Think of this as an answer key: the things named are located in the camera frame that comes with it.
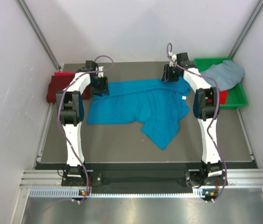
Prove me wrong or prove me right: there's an aluminium front rail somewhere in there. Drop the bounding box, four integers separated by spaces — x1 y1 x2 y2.
20 169 263 199

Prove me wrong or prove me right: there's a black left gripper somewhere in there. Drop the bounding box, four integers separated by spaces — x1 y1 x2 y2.
89 75 109 97

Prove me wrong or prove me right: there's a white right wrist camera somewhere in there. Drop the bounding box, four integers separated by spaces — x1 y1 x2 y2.
168 52 177 67

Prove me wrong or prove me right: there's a pink folded t shirt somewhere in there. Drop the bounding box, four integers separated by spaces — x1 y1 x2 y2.
54 72 76 76

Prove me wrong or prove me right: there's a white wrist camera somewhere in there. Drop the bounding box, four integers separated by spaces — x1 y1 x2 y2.
168 52 177 67
97 66 104 78

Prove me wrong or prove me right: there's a left aluminium corner post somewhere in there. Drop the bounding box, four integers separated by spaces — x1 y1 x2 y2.
15 0 61 70

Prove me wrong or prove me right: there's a dark red folded t shirt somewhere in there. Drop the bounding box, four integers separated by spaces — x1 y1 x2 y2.
46 73 90 103

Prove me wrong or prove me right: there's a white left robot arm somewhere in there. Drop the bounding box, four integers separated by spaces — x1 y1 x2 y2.
56 61 109 187

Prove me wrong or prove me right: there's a blue t shirt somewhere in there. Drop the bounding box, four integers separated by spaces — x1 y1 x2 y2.
87 78 191 150

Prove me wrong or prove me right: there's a right aluminium corner post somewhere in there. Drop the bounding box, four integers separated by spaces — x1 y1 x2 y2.
228 0 263 58

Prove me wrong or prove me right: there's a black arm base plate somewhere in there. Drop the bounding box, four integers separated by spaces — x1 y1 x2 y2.
62 170 225 187

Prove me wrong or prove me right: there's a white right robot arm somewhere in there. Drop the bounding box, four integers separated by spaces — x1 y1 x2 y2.
162 50 225 185

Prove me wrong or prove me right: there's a green plastic bin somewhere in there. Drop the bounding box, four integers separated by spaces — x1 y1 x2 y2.
194 57 248 109

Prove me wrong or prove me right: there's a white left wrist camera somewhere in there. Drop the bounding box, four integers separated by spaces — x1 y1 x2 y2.
97 66 104 78

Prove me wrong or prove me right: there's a red t shirt in bin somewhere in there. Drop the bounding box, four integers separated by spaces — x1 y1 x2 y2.
220 90 228 105

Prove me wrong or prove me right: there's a grey t shirt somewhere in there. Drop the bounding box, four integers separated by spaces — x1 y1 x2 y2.
200 60 245 91

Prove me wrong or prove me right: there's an aluminium corner post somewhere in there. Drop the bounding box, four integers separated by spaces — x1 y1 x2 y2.
228 0 263 58
15 0 61 70

